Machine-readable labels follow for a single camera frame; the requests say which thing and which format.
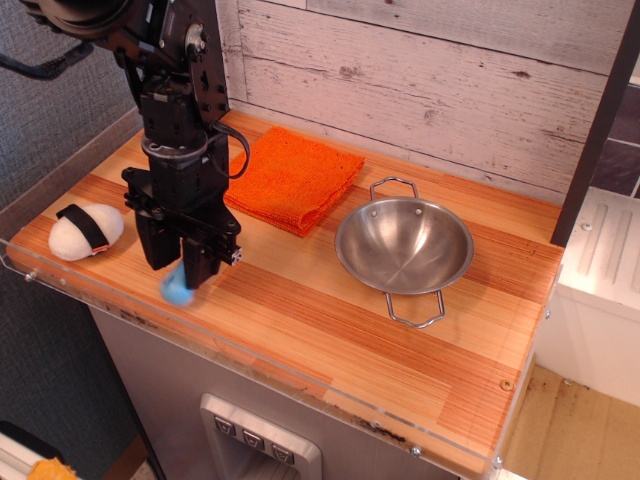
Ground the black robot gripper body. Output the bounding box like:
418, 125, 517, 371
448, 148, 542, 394
122, 134, 241, 265

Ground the blue handled grey spoon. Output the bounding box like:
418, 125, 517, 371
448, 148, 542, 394
160, 262, 194, 307

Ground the dark vertical post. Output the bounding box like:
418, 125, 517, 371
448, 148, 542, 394
551, 0, 639, 247

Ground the white plush rice ball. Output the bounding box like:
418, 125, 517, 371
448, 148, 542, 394
48, 204, 124, 261

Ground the silver dispenser panel with buttons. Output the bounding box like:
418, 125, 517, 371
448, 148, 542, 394
200, 393, 323, 479

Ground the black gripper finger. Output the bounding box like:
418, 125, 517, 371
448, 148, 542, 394
135, 212, 181, 270
182, 238, 221, 289

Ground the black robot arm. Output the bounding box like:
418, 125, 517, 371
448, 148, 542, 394
1, 1, 241, 290

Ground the clear acrylic table guard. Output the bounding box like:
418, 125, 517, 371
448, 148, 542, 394
7, 229, 561, 478

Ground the orange folded cloth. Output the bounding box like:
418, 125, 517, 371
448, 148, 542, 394
225, 127, 365, 237

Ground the steel bowl with handles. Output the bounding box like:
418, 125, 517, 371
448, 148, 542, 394
334, 176, 475, 329

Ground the yellow object at corner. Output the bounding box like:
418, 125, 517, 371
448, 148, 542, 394
26, 458, 78, 480

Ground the white ribbed box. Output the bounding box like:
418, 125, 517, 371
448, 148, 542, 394
534, 188, 639, 405

